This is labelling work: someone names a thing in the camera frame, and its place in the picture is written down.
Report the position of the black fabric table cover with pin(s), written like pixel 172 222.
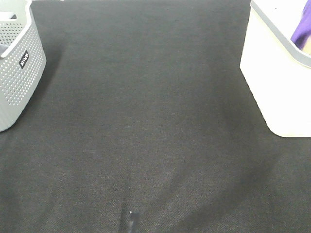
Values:
pixel 142 108

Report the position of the grey perforated plastic basket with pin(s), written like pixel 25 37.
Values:
pixel 22 59

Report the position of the white plastic basket grey rim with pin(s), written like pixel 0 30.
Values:
pixel 277 72

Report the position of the purple microfiber towel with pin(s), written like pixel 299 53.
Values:
pixel 303 30

